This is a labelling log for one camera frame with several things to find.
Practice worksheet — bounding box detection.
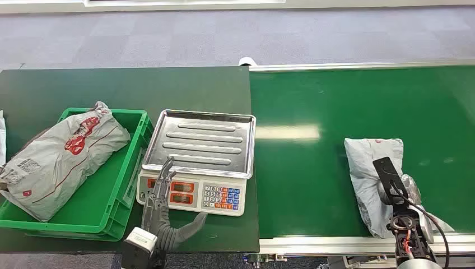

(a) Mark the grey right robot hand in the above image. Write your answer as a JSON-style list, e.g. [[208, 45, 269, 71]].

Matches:
[[376, 173, 423, 210]]

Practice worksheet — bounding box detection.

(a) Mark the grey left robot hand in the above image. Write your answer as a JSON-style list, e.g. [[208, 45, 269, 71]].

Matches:
[[141, 156, 209, 252]]

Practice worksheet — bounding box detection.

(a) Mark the grey plastic mailer package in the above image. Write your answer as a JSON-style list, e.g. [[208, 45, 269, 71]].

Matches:
[[343, 137, 456, 239]]

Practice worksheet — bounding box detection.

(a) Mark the grey conveyor underframe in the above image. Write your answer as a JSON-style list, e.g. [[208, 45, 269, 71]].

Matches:
[[317, 256, 475, 269]]

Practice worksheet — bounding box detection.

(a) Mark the grey package with red print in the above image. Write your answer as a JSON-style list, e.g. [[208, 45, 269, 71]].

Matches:
[[0, 101, 131, 222]]

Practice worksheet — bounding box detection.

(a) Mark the green plastic crate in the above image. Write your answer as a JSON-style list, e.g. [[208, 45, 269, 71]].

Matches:
[[0, 107, 155, 243]]

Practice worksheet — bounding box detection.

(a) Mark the electronic scale with steel pan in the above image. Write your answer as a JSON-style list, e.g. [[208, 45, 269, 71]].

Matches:
[[136, 109, 257, 217]]

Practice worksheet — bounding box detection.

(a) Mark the white plastic bag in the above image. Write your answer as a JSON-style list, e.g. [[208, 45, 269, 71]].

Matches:
[[0, 110, 7, 168]]

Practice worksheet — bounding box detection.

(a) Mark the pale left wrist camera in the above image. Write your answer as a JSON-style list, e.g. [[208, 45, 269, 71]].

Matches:
[[121, 226, 159, 269]]

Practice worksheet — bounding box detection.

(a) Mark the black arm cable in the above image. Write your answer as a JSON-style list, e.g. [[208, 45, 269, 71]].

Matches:
[[389, 180, 451, 269]]

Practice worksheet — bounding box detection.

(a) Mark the wide aluminium conveyor rail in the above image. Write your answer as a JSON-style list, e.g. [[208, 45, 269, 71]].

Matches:
[[259, 234, 475, 257]]

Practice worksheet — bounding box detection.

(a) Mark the metal conveyor bracket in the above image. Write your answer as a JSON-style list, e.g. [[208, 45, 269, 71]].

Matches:
[[243, 254, 288, 269]]

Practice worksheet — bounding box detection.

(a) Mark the thin aluminium conveyor rail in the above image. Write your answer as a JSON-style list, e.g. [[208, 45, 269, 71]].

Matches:
[[249, 59, 475, 72]]

